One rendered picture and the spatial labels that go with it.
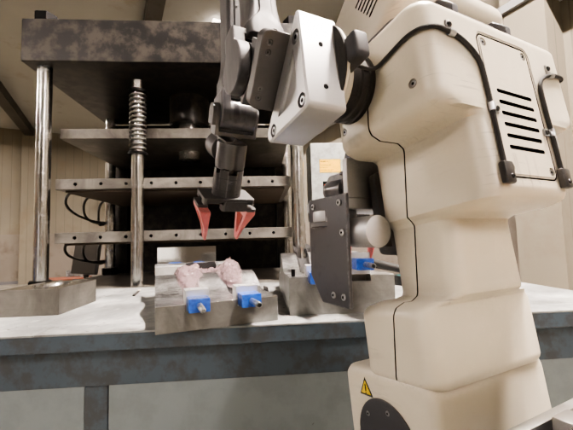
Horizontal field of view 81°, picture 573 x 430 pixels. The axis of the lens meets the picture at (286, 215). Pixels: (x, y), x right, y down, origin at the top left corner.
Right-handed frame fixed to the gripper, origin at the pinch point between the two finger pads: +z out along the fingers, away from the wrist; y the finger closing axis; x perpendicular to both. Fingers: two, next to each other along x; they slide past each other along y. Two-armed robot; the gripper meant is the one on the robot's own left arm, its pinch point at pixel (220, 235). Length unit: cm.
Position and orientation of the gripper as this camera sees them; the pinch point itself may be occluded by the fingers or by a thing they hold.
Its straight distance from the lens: 72.3
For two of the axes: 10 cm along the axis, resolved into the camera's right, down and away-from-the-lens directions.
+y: -8.8, -0.1, -4.7
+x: 4.3, 3.8, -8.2
